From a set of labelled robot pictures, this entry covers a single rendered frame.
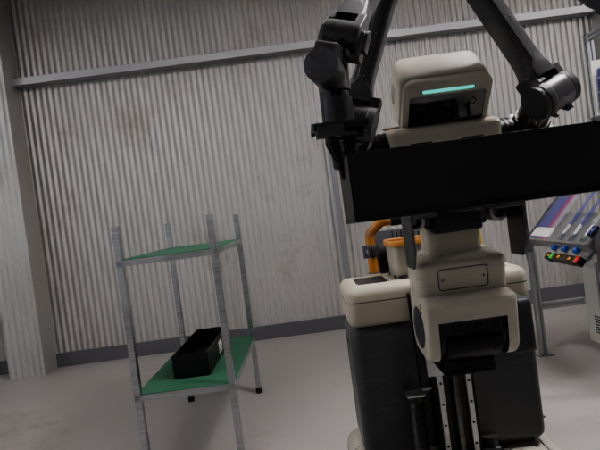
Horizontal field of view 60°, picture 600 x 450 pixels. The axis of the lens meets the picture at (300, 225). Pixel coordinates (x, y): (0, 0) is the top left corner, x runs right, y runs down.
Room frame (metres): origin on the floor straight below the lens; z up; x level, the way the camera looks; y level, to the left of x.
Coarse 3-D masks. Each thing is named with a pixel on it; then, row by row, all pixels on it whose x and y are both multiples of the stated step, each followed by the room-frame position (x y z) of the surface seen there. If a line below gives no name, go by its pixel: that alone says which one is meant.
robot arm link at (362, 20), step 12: (348, 0) 0.95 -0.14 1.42; (360, 0) 0.94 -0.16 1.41; (372, 0) 0.97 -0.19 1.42; (336, 12) 0.92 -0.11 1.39; (348, 12) 0.92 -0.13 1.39; (360, 12) 0.91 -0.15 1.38; (372, 12) 1.00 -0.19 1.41; (324, 24) 0.90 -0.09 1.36; (336, 24) 0.89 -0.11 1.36; (348, 24) 0.89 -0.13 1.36; (360, 24) 0.89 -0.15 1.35; (324, 36) 0.90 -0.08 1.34; (336, 36) 0.89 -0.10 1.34; (348, 36) 0.88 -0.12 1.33; (348, 48) 0.89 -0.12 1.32
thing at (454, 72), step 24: (408, 72) 1.20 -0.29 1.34; (432, 72) 1.19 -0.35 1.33; (456, 72) 1.18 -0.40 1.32; (480, 72) 1.17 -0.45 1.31; (408, 96) 1.18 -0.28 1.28; (432, 96) 1.19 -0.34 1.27; (456, 96) 1.20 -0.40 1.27; (480, 96) 1.20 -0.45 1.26; (408, 120) 1.23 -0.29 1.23; (432, 120) 1.23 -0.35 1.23; (456, 120) 1.24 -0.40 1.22
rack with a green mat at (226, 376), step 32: (160, 256) 2.26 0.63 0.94; (192, 256) 2.26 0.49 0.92; (128, 320) 2.26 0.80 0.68; (224, 320) 2.26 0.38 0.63; (128, 352) 2.26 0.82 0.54; (224, 352) 2.26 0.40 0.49; (256, 352) 3.15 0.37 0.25; (160, 384) 2.38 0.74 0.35; (192, 384) 2.31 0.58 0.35; (224, 384) 2.26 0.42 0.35; (256, 384) 3.13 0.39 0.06
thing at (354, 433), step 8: (352, 432) 1.77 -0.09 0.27; (352, 440) 1.72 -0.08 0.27; (360, 440) 1.69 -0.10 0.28; (536, 440) 1.53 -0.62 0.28; (544, 440) 1.53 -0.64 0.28; (352, 448) 1.68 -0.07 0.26; (360, 448) 1.64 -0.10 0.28; (504, 448) 1.50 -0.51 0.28; (512, 448) 1.50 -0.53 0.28; (520, 448) 1.50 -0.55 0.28; (528, 448) 1.49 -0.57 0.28; (536, 448) 1.49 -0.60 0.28; (544, 448) 1.48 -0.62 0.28; (552, 448) 1.47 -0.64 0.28
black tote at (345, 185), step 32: (544, 128) 0.83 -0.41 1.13; (576, 128) 0.83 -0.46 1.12; (352, 160) 0.83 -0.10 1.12; (384, 160) 0.83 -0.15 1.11; (416, 160) 0.83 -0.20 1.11; (448, 160) 0.83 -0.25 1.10; (480, 160) 0.83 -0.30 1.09; (512, 160) 0.83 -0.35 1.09; (544, 160) 0.83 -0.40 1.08; (576, 160) 0.83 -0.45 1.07; (352, 192) 0.83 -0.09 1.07; (384, 192) 0.83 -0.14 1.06; (416, 192) 0.83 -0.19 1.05; (448, 192) 0.83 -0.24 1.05; (480, 192) 0.83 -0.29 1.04; (512, 192) 0.83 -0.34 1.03; (544, 192) 0.83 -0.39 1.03; (576, 192) 0.82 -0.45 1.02
